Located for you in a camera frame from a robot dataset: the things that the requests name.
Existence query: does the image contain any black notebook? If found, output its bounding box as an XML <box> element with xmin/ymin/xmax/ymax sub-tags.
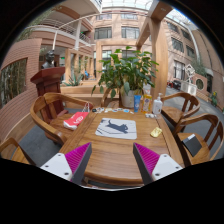
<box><xmin>182</xmin><ymin>133</ymin><xmax>203</xmax><ymax>158</ymax></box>

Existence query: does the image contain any yellow computer mouse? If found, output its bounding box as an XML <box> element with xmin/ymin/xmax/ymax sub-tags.
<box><xmin>149</xmin><ymin>126</ymin><xmax>163</xmax><ymax>139</ymax></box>

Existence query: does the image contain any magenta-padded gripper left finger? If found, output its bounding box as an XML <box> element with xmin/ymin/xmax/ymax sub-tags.
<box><xmin>39</xmin><ymin>142</ymin><xmax>93</xmax><ymax>186</ymax></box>

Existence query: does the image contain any white pump bottle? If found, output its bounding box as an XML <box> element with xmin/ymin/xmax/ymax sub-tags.
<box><xmin>152</xmin><ymin>92</ymin><xmax>164</xmax><ymax>116</ymax></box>

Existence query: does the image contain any green plant in white pot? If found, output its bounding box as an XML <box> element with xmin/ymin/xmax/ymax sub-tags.
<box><xmin>91</xmin><ymin>48</ymin><xmax>160</xmax><ymax>109</ymax></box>

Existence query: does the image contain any wooden armchair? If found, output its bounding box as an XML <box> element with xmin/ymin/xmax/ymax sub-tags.
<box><xmin>173</xmin><ymin>113</ymin><xmax>224</xmax><ymax>168</ymax></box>
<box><xmin>160</xmin><ymin>92</ymin><xmax>202</xmax><ymax>128</ymax></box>
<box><xmin>100</xmin><ymin>87</ymin><xmax>123</xmax><ymax>108</ymax></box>
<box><xmin>0</xmin><ymin>137</ymin><xmax>37</xmax><ymax>167</ymax></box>
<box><xmin>29</xmin><ymin>92</ymin><xmax>95</xmax><ymax>146</ymax></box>

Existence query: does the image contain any yellow liquid bottle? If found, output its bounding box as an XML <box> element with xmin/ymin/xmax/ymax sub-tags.
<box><xmin>142</xmin><ymin>84</ymin><xmax>153</xmax><ymax>114</ymax></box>

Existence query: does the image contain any clear plastic package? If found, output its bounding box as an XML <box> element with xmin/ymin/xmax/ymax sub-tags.
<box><xmin>144</xmin><ymin>112</ymin><xmax>158</xmax><ymax>120</ymax></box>

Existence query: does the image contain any red bag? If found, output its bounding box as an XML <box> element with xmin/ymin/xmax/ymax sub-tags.
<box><xmin>62</xmin><ymin>102</ymin><xmax>91</xmax><ymax>131</ymax></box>

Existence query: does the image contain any grey cat print mouse pad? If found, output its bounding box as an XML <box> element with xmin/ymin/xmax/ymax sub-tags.
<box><xmin>94</xmin><ymin>117</ymin><xmax>138</xmax><ymax>140</ymax></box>

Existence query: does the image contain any agave plant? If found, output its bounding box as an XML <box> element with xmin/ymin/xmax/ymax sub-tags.
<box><xmin>61</xmin><ymin>71</ymin><xmax>86</xmax><ymax>88</ymax></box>

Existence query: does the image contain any blue tube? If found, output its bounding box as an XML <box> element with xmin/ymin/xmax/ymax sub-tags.
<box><xmin>133</xmin><ymin>94</ymin><xmax>142</xmax><ymax>114</ymax></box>

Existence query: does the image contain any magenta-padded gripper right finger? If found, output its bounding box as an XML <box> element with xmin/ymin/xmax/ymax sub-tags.
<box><xmin>132</xmin><ymin>142</ymin><xmax>184</xmax><ymax>186</ymax></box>

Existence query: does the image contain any dark bust statue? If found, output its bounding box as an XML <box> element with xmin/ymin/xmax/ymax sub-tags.
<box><xmin>41</xmin><ymin>50</ymin><xmax>56</xmax><ymax>70</ymax></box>

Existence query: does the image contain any white sculpture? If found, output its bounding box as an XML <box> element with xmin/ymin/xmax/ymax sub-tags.
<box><xmin>180</xmin><ymin>63</ymin><xmax>198</xmax><ymax>96</ymax></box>

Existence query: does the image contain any dark red wooden pedestal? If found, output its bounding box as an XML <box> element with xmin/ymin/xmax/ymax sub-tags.
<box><xmin>30</xmin><ymin>66</ymin><xmax>67</xmax><ymax>116</ymax></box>

